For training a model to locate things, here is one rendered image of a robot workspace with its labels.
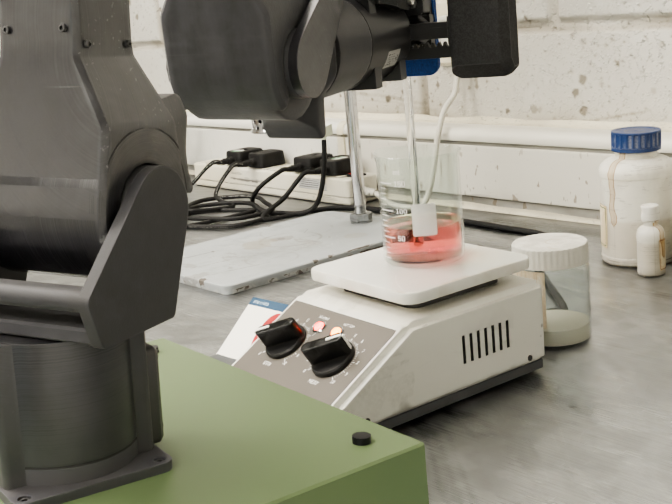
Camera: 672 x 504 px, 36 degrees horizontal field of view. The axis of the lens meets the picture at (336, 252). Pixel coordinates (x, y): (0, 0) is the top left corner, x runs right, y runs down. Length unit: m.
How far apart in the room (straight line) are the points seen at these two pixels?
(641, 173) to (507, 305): 0.32
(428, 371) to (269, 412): 0.24
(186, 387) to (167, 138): 0.15
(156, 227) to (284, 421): 0.12
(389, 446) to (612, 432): 0.27
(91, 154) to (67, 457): 0.11
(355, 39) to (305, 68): 0.08
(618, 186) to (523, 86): 0.33
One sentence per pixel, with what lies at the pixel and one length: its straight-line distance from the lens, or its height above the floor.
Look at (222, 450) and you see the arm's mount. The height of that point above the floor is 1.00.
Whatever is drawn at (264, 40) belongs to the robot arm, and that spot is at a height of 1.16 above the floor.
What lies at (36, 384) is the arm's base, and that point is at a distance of 0.41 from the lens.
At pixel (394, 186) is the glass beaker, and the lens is 0.74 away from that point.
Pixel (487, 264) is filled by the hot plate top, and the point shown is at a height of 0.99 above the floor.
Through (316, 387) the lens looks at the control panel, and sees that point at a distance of 0.69.
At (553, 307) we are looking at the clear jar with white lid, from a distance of 0.82.
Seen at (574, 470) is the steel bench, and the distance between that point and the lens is 0.64.
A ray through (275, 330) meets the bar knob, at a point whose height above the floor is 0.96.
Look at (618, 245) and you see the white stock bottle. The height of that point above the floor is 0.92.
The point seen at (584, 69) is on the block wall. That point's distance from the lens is 1.27.
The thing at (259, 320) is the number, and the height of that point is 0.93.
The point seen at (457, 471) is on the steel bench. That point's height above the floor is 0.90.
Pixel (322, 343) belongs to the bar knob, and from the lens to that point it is 0.69.
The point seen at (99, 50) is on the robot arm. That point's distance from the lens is 0.41.
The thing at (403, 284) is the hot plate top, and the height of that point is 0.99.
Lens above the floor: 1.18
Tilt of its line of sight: 14 degrees down
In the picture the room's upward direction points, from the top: 6 degrees counter-clockwise
